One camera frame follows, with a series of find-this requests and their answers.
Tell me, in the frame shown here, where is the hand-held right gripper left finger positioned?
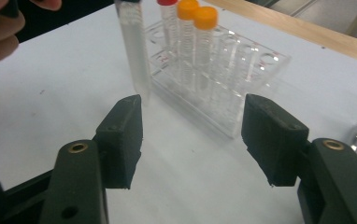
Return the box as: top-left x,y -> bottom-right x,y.
93,93 -> 144,190

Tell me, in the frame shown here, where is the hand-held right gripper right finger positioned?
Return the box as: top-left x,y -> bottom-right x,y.
241,93 -> 310,188

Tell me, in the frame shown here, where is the clear acrylic tube rack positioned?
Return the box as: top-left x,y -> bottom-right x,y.
142,20 -> 293,140

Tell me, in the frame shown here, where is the orange cap test tube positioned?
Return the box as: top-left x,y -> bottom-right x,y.
176,0 -> 201,88
193,6 -> 219,94

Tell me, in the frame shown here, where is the white table board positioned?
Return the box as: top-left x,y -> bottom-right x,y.
0,0 -> 357,224

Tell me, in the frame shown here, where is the wooden table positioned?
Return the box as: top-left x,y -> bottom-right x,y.
204,0 -> 357,68

